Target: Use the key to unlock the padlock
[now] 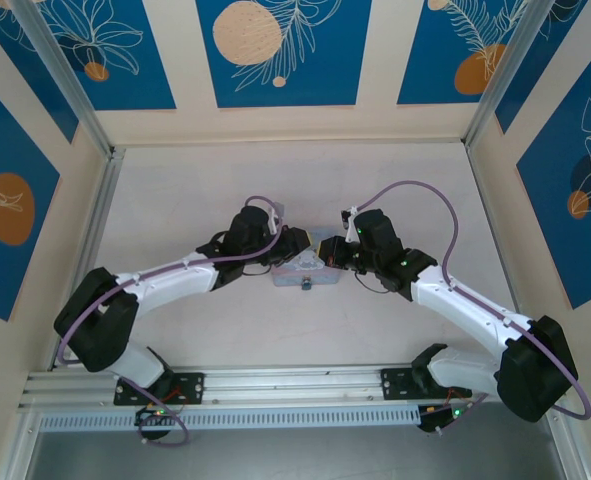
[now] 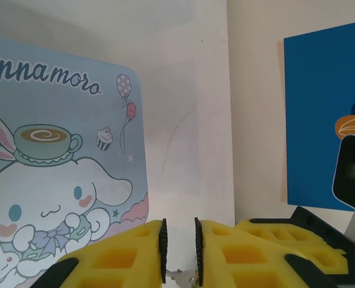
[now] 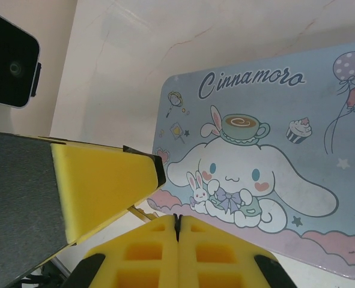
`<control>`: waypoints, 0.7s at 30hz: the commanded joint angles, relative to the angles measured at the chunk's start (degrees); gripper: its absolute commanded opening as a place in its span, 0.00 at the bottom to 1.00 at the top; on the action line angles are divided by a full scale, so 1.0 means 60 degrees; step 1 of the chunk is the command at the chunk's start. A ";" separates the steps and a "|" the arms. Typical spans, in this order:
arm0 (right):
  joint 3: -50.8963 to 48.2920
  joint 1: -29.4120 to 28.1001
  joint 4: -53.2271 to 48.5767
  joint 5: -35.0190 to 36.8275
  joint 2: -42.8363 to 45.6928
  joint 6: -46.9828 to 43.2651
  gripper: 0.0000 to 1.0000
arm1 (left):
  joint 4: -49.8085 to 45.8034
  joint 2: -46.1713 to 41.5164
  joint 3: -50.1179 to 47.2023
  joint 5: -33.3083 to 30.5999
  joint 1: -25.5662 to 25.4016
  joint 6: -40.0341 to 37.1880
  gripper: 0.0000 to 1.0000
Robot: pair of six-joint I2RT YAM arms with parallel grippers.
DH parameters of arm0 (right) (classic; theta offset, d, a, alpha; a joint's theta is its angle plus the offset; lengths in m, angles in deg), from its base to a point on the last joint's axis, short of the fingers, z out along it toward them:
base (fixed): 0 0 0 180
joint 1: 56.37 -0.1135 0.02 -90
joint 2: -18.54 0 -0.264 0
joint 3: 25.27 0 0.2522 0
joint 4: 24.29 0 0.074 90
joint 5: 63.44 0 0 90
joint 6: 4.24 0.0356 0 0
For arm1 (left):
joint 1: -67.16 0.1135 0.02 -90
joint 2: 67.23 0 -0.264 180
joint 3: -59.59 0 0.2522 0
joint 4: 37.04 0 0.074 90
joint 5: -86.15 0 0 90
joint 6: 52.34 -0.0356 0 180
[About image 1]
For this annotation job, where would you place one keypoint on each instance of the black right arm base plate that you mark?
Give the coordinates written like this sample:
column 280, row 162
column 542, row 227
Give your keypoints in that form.
column 395, row 384

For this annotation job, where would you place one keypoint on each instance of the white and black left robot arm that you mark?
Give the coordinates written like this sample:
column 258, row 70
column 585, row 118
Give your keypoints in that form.
column 170, row 280

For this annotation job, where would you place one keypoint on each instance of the aluminium table edge rail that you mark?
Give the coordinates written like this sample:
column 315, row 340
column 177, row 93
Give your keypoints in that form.
column 97, row 225

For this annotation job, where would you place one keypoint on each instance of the aluminium frame post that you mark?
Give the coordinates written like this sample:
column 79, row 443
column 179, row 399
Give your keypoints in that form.
column 503, row 75
column 67, row 75

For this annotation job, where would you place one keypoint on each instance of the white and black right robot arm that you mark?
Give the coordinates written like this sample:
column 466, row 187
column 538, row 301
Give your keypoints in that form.
column 465, row 305

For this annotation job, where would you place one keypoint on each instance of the blue floral wall panel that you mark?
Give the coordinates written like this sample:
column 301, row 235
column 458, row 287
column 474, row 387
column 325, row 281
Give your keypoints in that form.
column 5, row 260
column 435, row 55
column 555, row 215
column 140, row 60
column 565, row 60
column 30, row 85
column 300, row 55

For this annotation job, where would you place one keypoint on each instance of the grey metal sheet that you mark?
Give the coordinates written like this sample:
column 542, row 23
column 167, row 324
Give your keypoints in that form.
column 295, row 457

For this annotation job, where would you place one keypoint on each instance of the aluminium cross rail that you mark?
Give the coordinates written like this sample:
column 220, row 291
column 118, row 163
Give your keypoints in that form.
column 285, row 385

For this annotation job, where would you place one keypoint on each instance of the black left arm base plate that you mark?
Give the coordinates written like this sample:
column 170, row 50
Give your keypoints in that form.
column 195, row 387

